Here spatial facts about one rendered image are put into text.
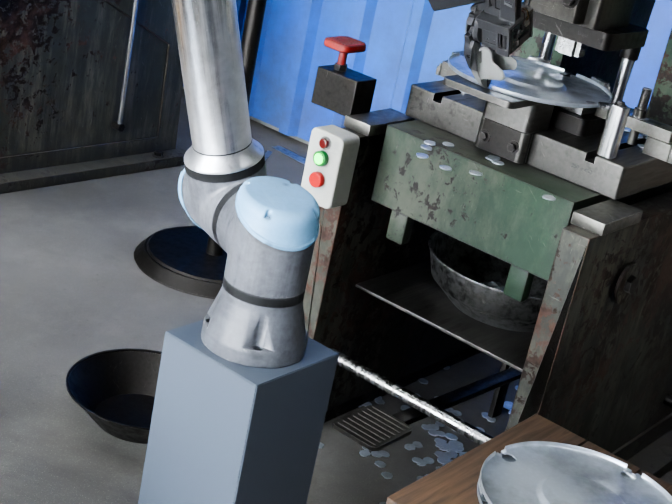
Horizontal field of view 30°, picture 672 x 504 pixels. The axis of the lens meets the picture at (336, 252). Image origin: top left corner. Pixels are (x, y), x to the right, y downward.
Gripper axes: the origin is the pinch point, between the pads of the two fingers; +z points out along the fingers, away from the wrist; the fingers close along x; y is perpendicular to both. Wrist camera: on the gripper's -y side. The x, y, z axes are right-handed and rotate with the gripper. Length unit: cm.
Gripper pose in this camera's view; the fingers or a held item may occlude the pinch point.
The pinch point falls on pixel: (482, 78)
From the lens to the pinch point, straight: 209.9
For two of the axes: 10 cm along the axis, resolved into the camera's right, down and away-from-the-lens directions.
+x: 6.2, -5.6, 5.5
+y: 7.8, 3.7, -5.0
